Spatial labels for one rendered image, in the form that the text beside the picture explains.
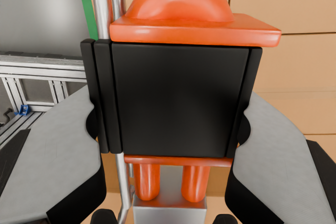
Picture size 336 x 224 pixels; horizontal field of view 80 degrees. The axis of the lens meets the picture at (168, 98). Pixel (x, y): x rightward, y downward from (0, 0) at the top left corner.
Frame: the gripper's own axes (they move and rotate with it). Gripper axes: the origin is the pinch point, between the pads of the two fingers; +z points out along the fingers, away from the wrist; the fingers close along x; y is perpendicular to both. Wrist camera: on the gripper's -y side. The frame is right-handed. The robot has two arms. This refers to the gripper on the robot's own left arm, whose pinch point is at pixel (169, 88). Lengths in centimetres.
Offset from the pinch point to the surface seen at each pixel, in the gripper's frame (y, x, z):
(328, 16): 2, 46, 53
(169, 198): 10.2, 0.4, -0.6
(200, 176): 7.0, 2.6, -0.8
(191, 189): 8.6, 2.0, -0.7
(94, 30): 21, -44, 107
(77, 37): 25, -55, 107
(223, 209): 33.9, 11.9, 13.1
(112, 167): 30.0, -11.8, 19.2
